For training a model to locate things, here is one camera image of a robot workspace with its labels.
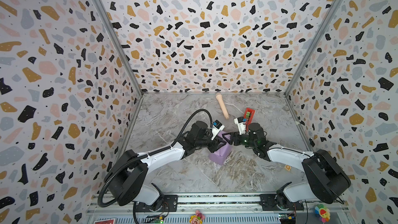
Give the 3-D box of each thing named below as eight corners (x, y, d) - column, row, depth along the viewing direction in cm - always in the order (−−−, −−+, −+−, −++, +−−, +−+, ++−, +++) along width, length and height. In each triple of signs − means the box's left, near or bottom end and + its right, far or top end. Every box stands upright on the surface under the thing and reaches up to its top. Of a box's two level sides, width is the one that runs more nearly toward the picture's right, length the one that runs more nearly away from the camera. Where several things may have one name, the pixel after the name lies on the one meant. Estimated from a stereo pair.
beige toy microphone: (224, 119, 108) (225, 117, 106) (215, 96, 123) (215, 93, 121) (230, 118, 109) (231, 116, 106) (220, 95, 124) (221, 92, 121)
